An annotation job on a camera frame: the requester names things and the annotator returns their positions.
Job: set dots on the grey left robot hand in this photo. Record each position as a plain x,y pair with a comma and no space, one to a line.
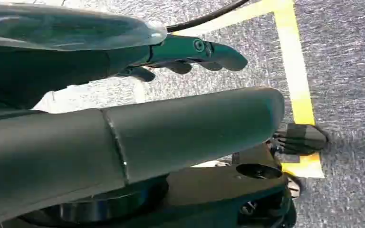
170,135

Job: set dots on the yellow floor tape square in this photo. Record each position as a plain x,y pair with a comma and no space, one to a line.
295,78

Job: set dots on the black robot foot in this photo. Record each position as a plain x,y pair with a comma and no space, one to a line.
302,140

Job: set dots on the black robot leg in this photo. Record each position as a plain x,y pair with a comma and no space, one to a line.
207,184

